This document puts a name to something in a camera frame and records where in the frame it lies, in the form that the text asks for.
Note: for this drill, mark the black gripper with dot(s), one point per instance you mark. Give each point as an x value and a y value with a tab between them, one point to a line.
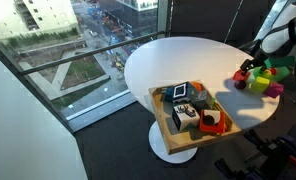
258	60

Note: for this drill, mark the green translucent bowl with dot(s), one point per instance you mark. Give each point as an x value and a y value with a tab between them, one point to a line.
281	74

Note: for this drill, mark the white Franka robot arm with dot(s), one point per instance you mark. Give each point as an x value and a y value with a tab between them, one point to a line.
281	30

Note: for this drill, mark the dark purple plum toy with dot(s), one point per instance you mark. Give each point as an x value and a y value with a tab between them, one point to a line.
240	84

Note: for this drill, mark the red tomato toy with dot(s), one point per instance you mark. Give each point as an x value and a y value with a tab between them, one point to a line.
274	71

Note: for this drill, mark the orange ball toy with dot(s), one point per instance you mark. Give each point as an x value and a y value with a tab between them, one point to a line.
197	86

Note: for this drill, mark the multicolour toy block with circle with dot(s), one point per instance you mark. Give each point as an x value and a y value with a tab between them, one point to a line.
213	122

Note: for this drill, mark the red foam cube block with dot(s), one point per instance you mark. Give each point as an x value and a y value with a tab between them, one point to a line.
238	75

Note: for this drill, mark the lime green foam block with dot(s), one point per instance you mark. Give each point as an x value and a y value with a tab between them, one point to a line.
259	84

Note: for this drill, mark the pink foam cube block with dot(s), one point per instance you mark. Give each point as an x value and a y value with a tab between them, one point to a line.
274	90

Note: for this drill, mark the green cube block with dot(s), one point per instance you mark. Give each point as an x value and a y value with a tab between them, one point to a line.
203	100

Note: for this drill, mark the black white square-pattern cube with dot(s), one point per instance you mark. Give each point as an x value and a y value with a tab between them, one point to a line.
184	91

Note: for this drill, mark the black white picture cube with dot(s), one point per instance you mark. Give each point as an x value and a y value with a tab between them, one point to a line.
185	116

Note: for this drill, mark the blue cube block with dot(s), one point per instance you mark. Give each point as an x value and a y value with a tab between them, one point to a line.
168	94

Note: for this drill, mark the wooden tray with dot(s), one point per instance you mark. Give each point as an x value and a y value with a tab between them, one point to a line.
188	140

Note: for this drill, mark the dark window railing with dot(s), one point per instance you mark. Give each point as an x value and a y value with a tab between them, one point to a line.
88	53

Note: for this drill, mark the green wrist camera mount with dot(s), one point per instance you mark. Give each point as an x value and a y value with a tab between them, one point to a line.
281	61

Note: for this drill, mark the white table pedestal base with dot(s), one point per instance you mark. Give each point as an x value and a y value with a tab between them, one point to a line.
158	143

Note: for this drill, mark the dark window frame post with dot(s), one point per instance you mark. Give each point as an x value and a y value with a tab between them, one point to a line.
21	78

